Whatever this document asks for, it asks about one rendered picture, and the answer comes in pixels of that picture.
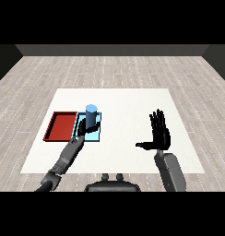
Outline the red shallow open box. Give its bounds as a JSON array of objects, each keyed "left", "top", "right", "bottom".
[{"left": 42, "top": 111, "right": 78, "bottom": 143}]

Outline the blue can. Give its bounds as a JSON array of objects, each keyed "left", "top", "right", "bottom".
[{"left": 85, "top": 103, "right": 99, "bottom": 129}]

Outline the light blue shallow open box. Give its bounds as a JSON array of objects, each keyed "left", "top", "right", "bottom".
[{"left": 71, "top": 112, "right": 102, "bottom": 143}]

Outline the dark grey robot body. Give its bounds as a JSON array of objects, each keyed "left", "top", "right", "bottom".
[{"left": 84, "top": 173, "right": 141, "bottom": 193}]

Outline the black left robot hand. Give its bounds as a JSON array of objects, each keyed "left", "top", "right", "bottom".
[{"left": 75, "top": 116, "right": 101, "bottom": 137}]

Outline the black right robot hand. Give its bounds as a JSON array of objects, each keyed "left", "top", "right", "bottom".
[{"left": 135, "top": 108, "right": 172, "bottom": 151}]

